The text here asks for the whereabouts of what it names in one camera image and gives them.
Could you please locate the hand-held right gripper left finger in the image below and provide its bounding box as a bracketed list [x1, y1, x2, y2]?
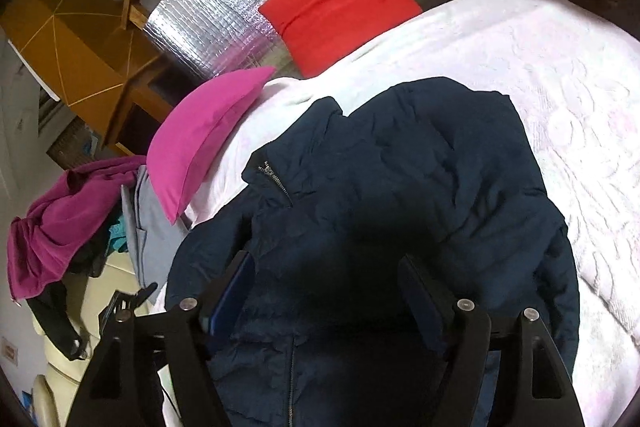
[65, 249, 256, 427]

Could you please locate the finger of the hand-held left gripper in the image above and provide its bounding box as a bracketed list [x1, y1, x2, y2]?
[99, 283, 160, 325]

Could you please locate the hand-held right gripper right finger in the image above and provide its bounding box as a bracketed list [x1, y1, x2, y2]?
[397, 254, 586, 427]

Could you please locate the navy blue jacket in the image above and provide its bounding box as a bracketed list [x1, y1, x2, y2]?
[165, 77, 581, 427]

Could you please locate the cream cabinet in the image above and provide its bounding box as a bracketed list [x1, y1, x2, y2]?
[30, 252, 151, 427]

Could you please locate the grey garment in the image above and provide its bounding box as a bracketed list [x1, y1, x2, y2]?
[120, 164, 193, 288]

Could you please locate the teal cloth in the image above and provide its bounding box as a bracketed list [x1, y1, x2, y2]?
[107, 214, 132, 255]

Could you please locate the black garment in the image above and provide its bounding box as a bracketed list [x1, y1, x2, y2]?
[27, 227, 121, 363]

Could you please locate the magenta garment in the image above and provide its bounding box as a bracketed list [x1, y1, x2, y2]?
[7, 155, 151, 303]

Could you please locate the pink pillow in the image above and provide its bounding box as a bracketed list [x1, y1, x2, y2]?
[147, 66, 277, 226]

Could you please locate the white textured blanket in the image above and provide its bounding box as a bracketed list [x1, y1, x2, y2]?
[150, 0, 640, 427]

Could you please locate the red pillow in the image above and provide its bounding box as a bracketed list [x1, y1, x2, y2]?
[258, 0, 424, 79]

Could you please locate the wooden furniture frame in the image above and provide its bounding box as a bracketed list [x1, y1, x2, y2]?
[0, 0, 186, 158]

